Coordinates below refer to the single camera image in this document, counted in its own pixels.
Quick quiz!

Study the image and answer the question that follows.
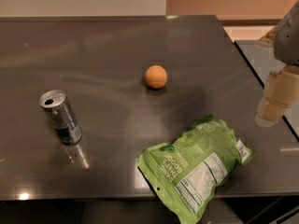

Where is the green snack bag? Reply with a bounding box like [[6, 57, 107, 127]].
[[137, 115, 254, 224]]

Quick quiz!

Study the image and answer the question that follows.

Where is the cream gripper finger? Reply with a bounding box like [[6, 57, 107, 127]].
[[255, 64, 299, 128], [256, 26, 277, 48]]

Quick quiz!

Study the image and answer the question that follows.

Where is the silver drink can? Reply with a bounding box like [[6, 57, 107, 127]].
[[39, 90, 82, 145]]

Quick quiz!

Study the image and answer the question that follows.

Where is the orange fruit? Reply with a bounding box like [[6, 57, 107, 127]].
[[145, 65, 167, 90]]

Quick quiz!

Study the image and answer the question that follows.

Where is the grey side table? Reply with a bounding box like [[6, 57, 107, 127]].
[[235, 40, 299, 139]]

